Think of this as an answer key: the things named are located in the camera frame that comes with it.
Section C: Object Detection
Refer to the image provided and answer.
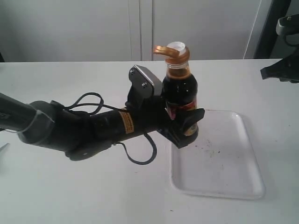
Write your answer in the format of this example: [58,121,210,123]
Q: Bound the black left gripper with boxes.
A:
[126,64,205,148]

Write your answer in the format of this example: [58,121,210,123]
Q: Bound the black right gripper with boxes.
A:
[260,14,299,83]

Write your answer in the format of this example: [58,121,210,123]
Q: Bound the dark soy sauce bottle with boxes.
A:
[153,42,199,144]

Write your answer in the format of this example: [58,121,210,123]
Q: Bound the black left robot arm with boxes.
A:
[0,65,205,161]

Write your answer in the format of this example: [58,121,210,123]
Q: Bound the white rectangular plastic tray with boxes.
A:
[170,110,265,200]

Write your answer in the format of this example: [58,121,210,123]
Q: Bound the white cabinet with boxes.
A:
[0,0,271,62]

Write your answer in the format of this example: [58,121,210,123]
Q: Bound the dark vertical post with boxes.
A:
[253,0,291,59]

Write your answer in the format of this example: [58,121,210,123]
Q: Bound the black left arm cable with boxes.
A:
[63,92,157,166]

